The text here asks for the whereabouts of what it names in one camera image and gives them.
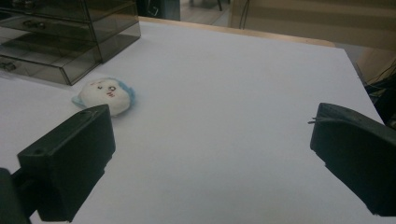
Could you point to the dark cabinet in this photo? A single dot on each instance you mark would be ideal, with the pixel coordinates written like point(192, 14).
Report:
point(158, 8)

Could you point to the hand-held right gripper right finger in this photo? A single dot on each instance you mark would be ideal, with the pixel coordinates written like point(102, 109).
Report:
point(358, 155)

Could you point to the smoky transparent drawer organizer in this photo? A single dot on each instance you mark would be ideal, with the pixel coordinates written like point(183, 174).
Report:
point(62, 34)

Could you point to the white and blue plush toy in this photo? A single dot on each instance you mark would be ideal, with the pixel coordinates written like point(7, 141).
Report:
point(104, 95)

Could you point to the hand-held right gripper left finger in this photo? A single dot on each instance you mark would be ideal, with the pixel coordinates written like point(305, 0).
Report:
point(68, 155)

